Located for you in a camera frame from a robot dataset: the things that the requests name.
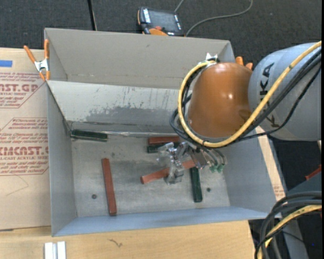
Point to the grey metal bin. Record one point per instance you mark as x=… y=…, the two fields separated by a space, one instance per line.
x=151 y=109

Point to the dark green flat block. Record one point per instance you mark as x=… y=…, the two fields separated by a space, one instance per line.
x=196 y=187
x=154 y=148
x=89 y=135

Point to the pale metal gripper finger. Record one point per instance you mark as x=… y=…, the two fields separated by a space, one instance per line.
x=175 y=175
x=166 y=152

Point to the red-brown flat block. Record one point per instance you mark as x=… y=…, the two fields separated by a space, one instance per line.
x=154 y=176
x=109 y=187
x=162 y=140

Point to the brown cardboard board, red print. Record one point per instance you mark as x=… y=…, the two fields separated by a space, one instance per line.
x=21 y=144

